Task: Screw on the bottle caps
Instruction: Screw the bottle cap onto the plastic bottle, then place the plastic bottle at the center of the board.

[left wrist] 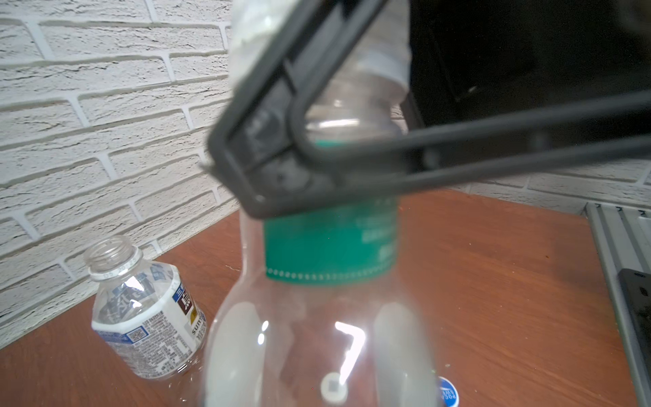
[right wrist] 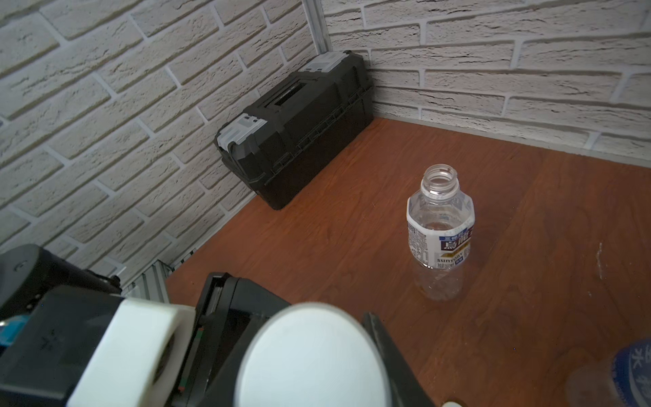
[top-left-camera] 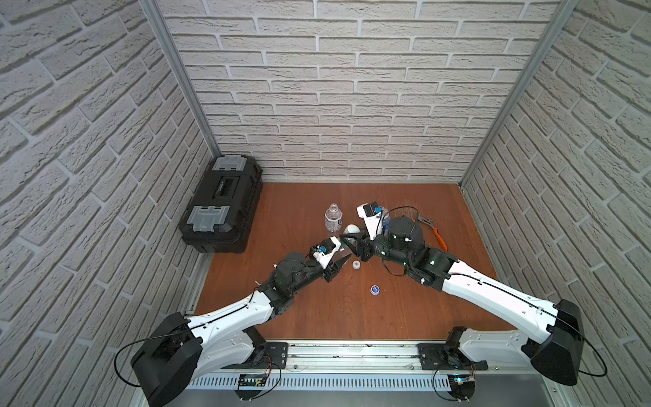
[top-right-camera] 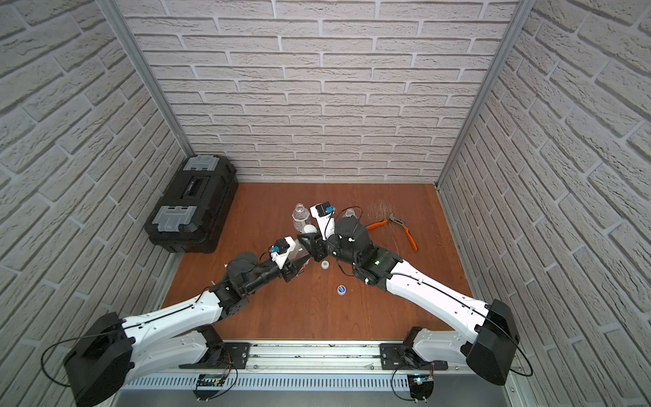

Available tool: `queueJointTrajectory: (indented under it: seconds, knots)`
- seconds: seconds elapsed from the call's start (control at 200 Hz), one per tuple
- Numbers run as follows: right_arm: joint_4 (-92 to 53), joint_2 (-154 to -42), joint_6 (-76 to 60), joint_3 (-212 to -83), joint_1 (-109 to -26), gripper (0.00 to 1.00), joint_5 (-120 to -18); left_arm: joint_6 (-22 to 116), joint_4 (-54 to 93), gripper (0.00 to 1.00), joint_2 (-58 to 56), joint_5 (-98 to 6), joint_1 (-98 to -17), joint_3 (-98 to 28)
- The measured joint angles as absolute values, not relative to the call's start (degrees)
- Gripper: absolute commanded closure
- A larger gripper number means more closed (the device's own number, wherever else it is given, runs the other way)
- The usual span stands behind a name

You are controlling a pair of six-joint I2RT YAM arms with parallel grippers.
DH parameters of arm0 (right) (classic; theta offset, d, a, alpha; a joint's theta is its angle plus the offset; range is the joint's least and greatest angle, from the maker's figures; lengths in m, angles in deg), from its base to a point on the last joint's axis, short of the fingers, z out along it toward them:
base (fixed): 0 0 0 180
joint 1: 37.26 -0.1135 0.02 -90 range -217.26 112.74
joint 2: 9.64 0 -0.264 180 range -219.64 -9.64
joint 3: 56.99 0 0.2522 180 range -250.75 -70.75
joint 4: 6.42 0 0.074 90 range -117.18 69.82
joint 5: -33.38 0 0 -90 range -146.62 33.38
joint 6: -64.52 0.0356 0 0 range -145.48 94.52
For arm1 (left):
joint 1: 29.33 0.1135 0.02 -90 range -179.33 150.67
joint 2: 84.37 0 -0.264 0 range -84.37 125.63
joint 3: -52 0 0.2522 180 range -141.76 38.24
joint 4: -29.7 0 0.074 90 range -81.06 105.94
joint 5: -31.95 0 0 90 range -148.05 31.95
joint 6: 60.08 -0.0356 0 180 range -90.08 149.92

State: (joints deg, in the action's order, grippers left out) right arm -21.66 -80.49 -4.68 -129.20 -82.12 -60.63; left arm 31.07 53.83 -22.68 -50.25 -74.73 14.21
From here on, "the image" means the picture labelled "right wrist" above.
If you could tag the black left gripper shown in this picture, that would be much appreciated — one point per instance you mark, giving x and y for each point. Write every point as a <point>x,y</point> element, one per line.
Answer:
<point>230,312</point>

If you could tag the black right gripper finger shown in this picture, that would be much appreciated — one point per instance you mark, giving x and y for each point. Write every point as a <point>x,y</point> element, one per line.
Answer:
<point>404,386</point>

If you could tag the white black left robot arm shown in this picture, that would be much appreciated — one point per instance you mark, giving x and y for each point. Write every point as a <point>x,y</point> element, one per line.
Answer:
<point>28,273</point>

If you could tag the clear labelled standing bottle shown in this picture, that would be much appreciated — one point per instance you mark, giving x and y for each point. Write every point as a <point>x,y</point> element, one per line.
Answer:
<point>441,220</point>

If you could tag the clear bottle blue label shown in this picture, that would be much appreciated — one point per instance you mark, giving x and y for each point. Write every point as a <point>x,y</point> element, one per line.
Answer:
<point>622,379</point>

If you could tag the black plastic toolbox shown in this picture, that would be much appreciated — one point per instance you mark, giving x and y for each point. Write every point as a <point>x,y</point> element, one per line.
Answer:
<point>279,143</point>

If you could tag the left corner aluminium profile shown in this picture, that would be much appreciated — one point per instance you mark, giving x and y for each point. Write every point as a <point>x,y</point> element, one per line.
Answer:
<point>318,25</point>

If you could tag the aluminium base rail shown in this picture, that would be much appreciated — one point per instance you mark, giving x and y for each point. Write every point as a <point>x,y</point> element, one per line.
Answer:
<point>150,285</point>

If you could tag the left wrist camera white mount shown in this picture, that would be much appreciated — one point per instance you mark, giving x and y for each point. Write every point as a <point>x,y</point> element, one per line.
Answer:
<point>85,348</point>

